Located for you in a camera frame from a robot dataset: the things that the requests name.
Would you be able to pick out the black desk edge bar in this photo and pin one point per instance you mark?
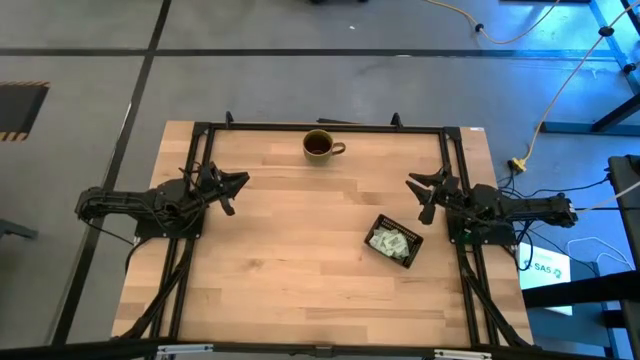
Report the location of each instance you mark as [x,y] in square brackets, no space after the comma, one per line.
[575,295]

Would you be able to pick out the black camera rig beam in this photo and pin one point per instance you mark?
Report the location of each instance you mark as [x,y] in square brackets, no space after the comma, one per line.
[75,352]

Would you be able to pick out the green Stevia sweetener packet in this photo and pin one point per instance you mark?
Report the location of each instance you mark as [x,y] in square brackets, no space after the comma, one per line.
[392,237]
[376,243]
[401,249]
[380,234]
[388,250]

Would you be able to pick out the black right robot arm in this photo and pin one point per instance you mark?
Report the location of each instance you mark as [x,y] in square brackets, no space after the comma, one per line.
[525,210]

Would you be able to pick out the white SAS printed sign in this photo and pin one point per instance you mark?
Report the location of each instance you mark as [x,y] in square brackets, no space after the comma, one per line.
[530,277]

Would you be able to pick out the black equipment cart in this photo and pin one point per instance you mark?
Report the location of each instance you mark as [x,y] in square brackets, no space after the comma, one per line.
[625,175]

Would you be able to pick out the blue metal stand frame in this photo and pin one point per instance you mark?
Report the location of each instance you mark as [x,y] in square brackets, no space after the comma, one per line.
[565,128]

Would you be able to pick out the grey chair base leg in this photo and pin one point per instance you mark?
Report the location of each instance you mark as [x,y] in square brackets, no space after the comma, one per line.
[15,229]

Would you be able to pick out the silver metal bracket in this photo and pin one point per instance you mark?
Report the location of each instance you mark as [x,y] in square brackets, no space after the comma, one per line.
[185,348]
[462,355]

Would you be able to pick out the black slotted plastic basket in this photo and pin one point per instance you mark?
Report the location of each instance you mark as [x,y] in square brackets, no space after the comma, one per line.
[418,245]

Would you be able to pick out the olive green ceramic mug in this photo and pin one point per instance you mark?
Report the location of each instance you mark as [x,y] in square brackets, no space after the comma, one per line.
[318,158]

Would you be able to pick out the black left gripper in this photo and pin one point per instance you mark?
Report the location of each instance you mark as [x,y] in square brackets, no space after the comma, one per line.
[202,185]

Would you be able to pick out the black hazard-striped floor hatch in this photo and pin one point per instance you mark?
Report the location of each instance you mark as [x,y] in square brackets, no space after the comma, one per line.
[20,110]

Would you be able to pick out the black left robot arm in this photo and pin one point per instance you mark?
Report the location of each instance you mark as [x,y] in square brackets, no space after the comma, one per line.
[125,202]

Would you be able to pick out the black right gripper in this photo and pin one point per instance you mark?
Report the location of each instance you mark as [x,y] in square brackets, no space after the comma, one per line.
[455,197]

